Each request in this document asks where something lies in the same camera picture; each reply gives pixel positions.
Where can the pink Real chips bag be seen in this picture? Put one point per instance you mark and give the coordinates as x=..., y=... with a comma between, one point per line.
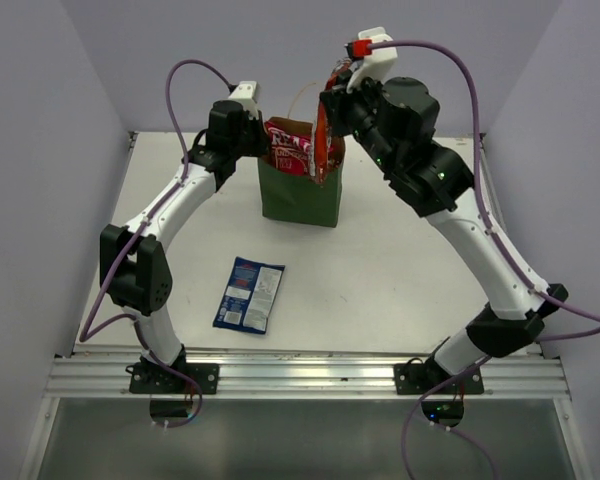
x=291, y=145

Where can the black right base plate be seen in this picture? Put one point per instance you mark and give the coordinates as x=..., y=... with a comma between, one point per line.
x=416, y=378

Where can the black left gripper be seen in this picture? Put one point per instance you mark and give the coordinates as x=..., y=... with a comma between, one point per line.
x=255, y=135

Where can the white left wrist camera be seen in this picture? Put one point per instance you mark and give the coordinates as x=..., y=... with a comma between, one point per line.
x=246, y=94

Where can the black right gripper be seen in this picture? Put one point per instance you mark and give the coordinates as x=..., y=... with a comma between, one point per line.
x=333, y=107

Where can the blue snack bag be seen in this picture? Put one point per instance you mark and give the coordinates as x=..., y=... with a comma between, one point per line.
x=249, y=297

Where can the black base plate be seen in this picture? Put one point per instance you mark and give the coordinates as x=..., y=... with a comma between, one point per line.
x=155, y=380
x=416, y=378

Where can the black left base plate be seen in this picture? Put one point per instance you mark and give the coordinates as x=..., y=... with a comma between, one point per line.
x=155, y=380

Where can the aluminium rail frame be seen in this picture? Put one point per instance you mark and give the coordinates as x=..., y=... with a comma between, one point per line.
x=314, y=397

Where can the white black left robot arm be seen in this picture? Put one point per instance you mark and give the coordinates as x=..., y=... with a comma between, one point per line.
x=135, y=273

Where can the green brown paper bag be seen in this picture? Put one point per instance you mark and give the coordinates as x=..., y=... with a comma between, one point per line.
x=297, y=199

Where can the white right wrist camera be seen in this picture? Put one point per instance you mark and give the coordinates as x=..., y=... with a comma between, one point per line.
x=371, y=56

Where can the orange red Doritos bag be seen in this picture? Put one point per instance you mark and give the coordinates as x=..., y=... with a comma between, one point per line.
x=326, y=153

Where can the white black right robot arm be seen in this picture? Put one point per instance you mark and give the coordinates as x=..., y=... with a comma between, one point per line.
x=394, y=122

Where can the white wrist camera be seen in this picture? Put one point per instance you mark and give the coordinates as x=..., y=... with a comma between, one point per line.
x=371, y=56
x=246, y=94

